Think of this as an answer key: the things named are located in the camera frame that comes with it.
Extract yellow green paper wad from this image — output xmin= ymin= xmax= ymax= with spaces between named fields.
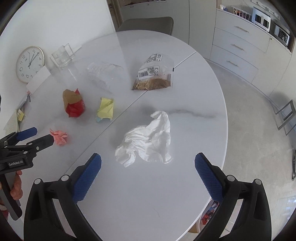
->
xmin=96 ymin=97 xmax=115 ymax=122

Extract grey tall cabinet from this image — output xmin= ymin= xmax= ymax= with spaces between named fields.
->
xmin=165 ymin=0 xmax=218 ymax=58

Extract clear plastic bag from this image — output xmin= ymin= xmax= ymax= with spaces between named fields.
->
xmin=87 ymin=61 xmax=124 ymax=91

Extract white spice rack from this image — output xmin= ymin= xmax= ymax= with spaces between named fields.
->
xmin=232 ymin=6 xmax=251 ymax=20

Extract white card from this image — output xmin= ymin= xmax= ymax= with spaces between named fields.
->
xmin=26 ymin=67 xmax=51 ymax=94

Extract white floor machine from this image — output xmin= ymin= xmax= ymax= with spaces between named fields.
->
xmin=291 ymin=148 xmax=296 ymax=181

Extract white countertop appliance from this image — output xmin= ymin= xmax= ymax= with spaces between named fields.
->
xmin=251 ymin=6 xmax=272 ymax=32

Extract pale paper notepad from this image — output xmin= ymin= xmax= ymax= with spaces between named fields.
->
xmin=3 ymin=109 xmax=20 ymax=135

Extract white tissue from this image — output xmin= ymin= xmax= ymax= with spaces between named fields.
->
xmin=115 ymin=111 xmax=173 ymax=168

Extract brown and red paper wad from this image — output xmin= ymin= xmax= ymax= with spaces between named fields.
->
xmin=62 ymin=88 xmax=86 ymax=118

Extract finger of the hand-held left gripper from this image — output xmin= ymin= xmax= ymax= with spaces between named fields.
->
xmin=9 ymin=134 xmax=55 ymax=154
xmin=0 ymin=127 xmax=38 ymax=148

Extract white wall hook rail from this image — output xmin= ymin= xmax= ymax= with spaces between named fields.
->
xmin=251 ymin=0 xmax=282 ymax=16

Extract clear square glass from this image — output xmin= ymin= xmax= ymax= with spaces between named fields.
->
xmin=62 ymin=43 xmax=76 ymax=60

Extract pink bucket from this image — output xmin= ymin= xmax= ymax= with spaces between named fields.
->
xmin=201 ymin=200 xmax=220 ymax=226

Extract ochre round stool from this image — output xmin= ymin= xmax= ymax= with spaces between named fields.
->
xmin=188 ymin=218 xmax=201 ymax=234

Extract grey cabinet drawer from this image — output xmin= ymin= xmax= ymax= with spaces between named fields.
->
xmin=215 ymin=9 xmax=271 ymax=53
xmin=212 ymin=27 xmax=270 ymax=70
xmin=209 ymin=45 xmax=259 ymax=84

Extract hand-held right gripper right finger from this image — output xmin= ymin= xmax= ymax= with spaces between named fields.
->
xmin=192 ymin=152 xmax=272 ymax=241

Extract grey metal frame stool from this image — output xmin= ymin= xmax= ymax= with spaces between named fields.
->
xmin=275 ymin=100 xmax=295 ymax=136

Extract grey dining chair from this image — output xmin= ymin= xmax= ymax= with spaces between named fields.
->
xmin=116 ymin=17 xmax=174 ymax=36

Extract silver countertop appliance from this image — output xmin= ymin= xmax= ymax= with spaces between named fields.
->
xmin=273 ymin=22 xmax=291 ymax=46

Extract white round wall clock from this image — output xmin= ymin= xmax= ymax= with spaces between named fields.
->
xmin=16 ymin=46 xmax=45 ymax=84

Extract pink paper wad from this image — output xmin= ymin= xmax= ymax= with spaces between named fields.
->
xmin=50 ymin=130 xmax=69 ymax=146

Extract person's left hand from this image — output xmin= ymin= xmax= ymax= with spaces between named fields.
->
xmin=10 ymin=170 xmax=23 ymax=201

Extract clear drinking glass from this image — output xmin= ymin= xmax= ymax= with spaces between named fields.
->
xmin=50 ymin=57 xmax=80 ymax=87
xmin=51 ymin=45 xmax=72 ymax=68

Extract clear snack bag brown contents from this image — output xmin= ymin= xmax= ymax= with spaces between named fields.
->
xmin=132 ymin=53 xmax=174 ymax=91

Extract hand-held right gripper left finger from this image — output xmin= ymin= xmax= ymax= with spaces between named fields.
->
xmin=24 ymin=153 xmax=102 ymax=241

